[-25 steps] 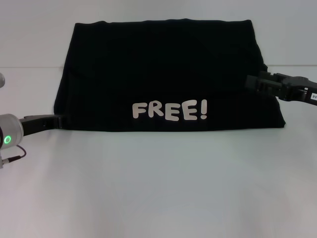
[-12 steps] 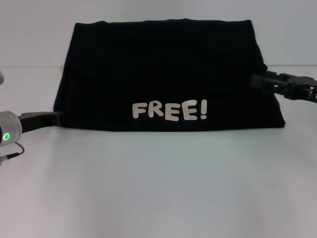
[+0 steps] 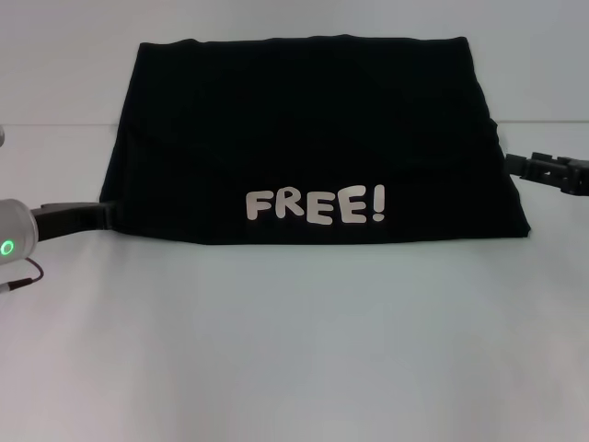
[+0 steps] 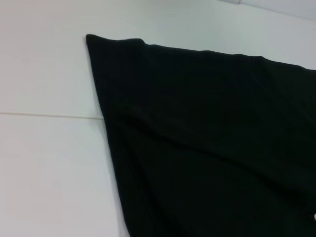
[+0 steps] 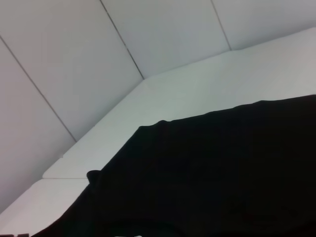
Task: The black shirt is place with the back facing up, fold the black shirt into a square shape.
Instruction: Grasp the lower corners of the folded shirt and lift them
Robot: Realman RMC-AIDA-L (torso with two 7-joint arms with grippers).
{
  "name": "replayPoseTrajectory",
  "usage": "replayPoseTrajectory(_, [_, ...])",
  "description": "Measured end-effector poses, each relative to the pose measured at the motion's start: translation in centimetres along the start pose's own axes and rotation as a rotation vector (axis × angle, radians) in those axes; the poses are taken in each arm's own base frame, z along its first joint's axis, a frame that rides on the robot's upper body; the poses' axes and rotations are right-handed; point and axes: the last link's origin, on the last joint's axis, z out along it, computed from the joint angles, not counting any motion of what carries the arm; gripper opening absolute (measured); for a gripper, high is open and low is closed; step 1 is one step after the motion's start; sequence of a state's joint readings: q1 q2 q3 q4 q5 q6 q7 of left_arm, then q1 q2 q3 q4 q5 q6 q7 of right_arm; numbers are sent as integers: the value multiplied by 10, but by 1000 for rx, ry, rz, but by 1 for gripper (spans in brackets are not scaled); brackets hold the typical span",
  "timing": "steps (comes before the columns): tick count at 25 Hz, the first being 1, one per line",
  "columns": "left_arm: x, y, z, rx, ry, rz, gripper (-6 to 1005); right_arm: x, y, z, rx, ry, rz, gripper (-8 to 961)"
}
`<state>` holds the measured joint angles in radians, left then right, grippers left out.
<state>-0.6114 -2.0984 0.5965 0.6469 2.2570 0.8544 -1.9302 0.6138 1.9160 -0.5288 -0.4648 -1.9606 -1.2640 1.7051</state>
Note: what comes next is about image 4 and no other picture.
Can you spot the black shirt with pink print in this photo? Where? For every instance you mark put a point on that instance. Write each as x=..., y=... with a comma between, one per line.
x=209, y=135

